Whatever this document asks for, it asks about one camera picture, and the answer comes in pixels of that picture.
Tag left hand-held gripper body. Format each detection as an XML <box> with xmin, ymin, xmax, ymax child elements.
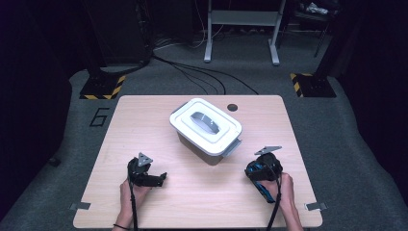
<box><xmin>127</xmin><ymin>152</ymin><xmax>154</xmax><ymax>188</ymax></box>

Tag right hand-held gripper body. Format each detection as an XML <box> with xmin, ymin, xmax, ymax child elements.
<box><xmin>253</xmin><ymin>145</ymin><xmax>284</xmax><ymax>182</ymax></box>

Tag person's right hand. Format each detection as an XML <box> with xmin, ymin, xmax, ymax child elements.
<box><xmin>259</xmin><ymin>172</ymin><xmax>294</xmax><ymax>213</ymax></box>

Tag person's left hand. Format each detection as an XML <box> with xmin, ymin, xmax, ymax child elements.
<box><xmin>118</xmin><ymin>179</ymin><xmax>152</xmax><ymax>222</ymax></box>

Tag grey tape piece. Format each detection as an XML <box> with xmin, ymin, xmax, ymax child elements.
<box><xmin>304</xmin><ymin>201</ymin><xmax>328</xmax><ymax>212</ymax></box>
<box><xmin>69</xmin><ymin>201</ymin><xmax>92</xmax><ymax>212</ymax></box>

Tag black cabinet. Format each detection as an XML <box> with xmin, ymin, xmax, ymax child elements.
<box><xmin>84</xmin><ymin>0</ymin><xmax>152</xmax><ymax>66</ymax></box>

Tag white metal stand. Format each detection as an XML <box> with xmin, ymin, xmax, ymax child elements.
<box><xmin>203</xmin><ymin>0</ymin><xmax>287</xmax><ymax>66</ymax></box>

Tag dark chair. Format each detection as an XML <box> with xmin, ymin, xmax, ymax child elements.
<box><xmin>278</xmin><ymin>0</ymin><xmax>336</xmax><ymax>59</ymax></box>

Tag white cloth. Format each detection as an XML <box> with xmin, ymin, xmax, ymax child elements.
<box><xmin>304</xmin><ymin>2</ymin><xmax>330</xmax><ymax>15</ymax></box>

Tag left hand-held gripper black cable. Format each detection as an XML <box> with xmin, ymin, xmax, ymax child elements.
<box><xmin>128</xmin><ymin>177</ymin><xmax>140</xmax><ymax>231</ymax></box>

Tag hand-held gripper black cable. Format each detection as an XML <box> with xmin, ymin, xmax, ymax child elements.
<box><xmin>265</xmin><ymin>160</ymin><xmax>284</xmax><ymax>231</ymax></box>
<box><xmin>128</xmin><ymin>177</ymin><xmax>140</xmax><ymax>231</ymax></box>

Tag right hand-held gripper black cable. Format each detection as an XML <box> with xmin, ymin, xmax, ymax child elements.
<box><xmin>265</xmin><ymin>160</ymin><xmax>284</xmax><ymax>231</ymax></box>

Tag black yellow striped base plate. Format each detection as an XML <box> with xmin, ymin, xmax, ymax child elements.
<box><xmin>79</xmin><ymin>74</ymin><xmax>127</xmax><ymax>100</ymax></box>
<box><xmin>290</xmin><ymin>72</ymin><xmax>337</xmax><ymax>98</ymax></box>

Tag black floor cable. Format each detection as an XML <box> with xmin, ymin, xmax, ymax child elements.
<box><xmin>152</xmin><ymin>54</ymin><xmax>260</xmax><ymax>96</ymax></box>
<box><xmin>166</xmin><ymin>61</ymin><xmax>227</xmax><ymax>96</ymax></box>

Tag white floor cables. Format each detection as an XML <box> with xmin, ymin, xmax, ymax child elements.
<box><xmin>153</xmin><ymin>18</ymin><xmax>225</xmax><ymax>52</ymax></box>

